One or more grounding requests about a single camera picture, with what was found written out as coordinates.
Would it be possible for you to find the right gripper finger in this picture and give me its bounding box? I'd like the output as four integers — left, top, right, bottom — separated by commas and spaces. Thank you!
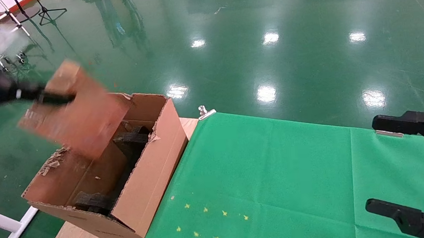
365, 194, 424, 238
371, 109, 424, 162

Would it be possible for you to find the small brown cardboard box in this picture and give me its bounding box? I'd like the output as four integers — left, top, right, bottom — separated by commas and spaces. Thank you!
13, 56, 137, 165

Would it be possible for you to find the large open cardboard carton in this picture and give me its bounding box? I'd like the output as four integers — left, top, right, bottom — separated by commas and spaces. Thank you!
15, 88, 195, 238

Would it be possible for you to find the silver metal cloth clip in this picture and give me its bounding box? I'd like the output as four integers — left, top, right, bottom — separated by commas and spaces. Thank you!
197, 105, 217, 121
375, 128, 404, 140

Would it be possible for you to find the black microphone tripod stand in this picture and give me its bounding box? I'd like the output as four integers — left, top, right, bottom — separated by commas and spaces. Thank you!
36, 0, 68, 26

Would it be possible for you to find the black double pole floor stand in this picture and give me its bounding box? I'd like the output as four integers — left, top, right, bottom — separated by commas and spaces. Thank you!
12, 0, 41, 22

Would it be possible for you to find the black foam block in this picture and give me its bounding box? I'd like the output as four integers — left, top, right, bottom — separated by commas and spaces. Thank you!
73, 188, 118, 219
113, 124, 154, 190

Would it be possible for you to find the green table cloth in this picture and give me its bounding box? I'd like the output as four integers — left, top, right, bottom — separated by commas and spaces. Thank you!
134, 98, 424, 238

